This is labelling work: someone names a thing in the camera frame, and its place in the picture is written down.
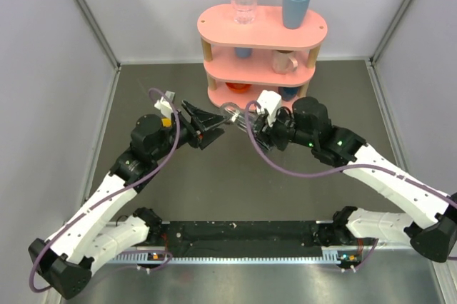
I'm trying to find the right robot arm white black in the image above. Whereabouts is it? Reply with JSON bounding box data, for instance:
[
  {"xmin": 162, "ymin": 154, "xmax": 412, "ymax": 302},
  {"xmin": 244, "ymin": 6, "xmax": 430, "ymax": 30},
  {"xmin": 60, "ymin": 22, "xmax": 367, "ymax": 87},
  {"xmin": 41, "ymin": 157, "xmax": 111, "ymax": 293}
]
[{"xmin": 246, "ymin": 91, "xmax": 456, "ymax": 263}]

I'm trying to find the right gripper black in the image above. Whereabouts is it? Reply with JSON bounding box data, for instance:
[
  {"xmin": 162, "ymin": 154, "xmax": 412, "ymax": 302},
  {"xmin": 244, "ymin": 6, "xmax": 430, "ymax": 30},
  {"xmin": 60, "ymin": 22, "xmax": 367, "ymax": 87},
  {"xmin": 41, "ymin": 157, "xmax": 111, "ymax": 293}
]
[{"xmin": 251, "ymin": 108, "xmax": 316, "ymax": 151}]

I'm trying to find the pink three-tier shelf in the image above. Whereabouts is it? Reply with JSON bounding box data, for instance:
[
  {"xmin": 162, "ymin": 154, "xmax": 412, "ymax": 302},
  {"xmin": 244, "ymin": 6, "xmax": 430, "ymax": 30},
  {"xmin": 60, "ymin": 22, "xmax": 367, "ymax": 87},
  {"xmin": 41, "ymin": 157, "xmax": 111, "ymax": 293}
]
[{"xmin": 197, "ymin": 4, "xmax": 328, "ymax": 107}]

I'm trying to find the orange bowl bottom shelf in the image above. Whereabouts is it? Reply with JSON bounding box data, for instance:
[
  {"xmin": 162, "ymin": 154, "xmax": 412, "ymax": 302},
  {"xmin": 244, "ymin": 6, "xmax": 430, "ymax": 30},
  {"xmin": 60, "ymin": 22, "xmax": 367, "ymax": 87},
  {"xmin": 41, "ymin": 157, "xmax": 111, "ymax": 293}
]
[{"xmin": 226, "ymin": 82, "xmax": 251, "ymax": 93}]

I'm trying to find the dark blue cup bottom shelf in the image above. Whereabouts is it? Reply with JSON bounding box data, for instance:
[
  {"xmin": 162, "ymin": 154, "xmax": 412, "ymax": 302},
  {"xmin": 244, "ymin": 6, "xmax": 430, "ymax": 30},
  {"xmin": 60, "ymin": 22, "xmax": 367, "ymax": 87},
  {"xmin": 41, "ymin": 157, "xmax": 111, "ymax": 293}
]
[{"xmin": 278, "ymin": 87, "xmax": 300, "ymax": 101}]

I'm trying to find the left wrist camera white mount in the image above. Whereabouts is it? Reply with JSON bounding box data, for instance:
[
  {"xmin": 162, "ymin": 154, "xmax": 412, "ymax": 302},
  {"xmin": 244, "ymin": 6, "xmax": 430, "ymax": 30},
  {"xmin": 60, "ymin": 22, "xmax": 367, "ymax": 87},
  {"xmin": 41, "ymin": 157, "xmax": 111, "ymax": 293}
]
[{"xmin": 154, "ymin": 91, "xmax": 176, "ymax": 119}]

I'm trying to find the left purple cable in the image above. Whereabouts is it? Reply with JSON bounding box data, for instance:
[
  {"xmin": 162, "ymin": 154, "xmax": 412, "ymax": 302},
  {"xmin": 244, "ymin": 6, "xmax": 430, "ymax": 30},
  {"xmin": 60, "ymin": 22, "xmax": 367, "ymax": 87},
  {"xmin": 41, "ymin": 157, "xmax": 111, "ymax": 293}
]
[{"xmin": 29, "ymin": 87, "xmax": 180, "ymax": 293}]

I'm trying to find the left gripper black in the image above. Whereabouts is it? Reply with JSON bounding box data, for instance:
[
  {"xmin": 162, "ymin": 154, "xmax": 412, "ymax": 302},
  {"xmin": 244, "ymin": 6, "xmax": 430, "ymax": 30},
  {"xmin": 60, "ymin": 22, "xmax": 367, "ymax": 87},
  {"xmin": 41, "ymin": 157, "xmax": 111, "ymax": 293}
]
[{"xmin": 151, "ymin": 99, "xmax": 229, "ymax": 161}]

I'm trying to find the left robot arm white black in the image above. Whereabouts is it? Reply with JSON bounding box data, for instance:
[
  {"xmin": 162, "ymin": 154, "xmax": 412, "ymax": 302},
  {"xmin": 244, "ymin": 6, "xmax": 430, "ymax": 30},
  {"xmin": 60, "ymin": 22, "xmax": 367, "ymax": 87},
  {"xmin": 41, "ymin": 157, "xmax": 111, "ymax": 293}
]
[{"xmin": 28, "ymin": 101, "xmax": 226, "ymax": 300}]

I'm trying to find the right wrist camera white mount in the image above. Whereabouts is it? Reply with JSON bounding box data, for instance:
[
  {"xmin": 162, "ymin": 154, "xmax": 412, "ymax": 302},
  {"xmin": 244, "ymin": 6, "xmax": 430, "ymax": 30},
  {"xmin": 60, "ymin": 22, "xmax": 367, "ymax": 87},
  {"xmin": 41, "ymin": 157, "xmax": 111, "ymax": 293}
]
[{"xmin": 256, "ymin": 90, "xmax": 282, "ymax": 127}]

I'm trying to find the grey slotted cable duct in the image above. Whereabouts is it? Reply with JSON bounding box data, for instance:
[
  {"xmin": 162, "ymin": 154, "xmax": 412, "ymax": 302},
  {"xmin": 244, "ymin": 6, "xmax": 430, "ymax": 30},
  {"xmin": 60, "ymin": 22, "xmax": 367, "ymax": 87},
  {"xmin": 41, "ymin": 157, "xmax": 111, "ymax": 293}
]
[{"xmin": 109, "ymin": 250, "xmax": 360, "ymax": 265}]

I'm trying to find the yellow cup on table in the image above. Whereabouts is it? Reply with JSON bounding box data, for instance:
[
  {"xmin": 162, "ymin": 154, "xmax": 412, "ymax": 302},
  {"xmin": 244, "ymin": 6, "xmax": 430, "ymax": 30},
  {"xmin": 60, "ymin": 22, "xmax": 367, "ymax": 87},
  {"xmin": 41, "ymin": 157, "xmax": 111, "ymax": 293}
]
[{"xmin": 161, "ymin": 118, "xmax": 172, "ymax": 128}]

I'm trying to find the tall blue plastic cup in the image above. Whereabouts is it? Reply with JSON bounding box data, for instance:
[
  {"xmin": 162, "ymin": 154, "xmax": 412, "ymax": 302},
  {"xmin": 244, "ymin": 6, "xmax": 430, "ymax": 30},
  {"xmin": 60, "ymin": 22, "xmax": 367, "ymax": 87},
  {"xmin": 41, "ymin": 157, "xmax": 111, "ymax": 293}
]
[{"xmin": 282, "ymin": 0, "xmax": 310, "ymax": 29}]

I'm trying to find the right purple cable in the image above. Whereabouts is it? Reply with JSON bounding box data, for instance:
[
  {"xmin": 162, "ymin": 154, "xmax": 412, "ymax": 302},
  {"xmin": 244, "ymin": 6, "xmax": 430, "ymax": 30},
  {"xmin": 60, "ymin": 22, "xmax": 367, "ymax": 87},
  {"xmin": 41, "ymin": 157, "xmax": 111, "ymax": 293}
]
[{"xmin": 244, "ymin": 100, "xmax": 457, "ymax": 276}]

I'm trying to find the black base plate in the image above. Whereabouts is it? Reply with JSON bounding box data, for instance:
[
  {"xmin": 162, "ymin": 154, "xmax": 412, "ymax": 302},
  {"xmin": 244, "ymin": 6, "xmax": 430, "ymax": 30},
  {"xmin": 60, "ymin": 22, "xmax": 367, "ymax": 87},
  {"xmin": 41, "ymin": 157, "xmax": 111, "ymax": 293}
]
[{"xmin": 156, "ymin": 220, "xmax": 354, "ymax": 258}]

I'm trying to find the purple cable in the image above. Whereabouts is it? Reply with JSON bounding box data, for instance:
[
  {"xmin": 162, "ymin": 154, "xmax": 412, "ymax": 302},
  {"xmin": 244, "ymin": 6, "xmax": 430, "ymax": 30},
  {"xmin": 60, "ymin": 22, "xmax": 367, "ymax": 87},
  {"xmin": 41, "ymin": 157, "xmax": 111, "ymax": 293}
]
[
  {"xmin": 29, "ymin": 87, "xmax": 180, "ymax": 293},
  {"xmin": 244, "ymin": 100, "xmax": 457, "ymax": 276}
]

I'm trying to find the clear drinking glass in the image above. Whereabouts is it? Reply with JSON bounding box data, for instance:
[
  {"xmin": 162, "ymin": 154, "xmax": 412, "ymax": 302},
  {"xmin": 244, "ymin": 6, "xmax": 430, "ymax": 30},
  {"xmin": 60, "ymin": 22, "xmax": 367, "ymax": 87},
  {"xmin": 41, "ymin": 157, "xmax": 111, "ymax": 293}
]
[{"xmin": 231, "ymin": 0, "xmax": 258, "ymax": 24}]

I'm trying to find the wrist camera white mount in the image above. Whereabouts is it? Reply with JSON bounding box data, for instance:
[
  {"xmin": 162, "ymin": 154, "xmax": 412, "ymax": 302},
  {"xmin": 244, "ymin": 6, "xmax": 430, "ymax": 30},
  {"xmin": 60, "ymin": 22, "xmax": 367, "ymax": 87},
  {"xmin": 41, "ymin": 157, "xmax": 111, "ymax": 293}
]
[
  {"xmin": 154, "ymin": 91, "xmax": 176, "ymax": 119},
  {"xmin": 256, "ymin": 90, "xmax": 282, "ymax": 127}
]

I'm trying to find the small blue cup middle shelf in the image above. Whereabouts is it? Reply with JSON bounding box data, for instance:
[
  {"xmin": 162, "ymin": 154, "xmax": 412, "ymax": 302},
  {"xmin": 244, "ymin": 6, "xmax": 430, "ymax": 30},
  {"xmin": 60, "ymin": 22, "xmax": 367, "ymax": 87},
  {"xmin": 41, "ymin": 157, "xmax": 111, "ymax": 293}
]
[{"xmin": 234, "ymin": 47, "xmax": 253, "ymax": 59}]

